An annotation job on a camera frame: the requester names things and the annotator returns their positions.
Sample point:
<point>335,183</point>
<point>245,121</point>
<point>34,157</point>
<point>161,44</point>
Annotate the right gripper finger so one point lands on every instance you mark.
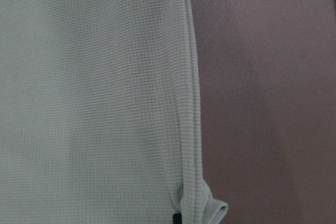
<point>177,218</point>

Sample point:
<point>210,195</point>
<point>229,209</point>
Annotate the olive green long-sleeve shirt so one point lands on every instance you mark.
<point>100,113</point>

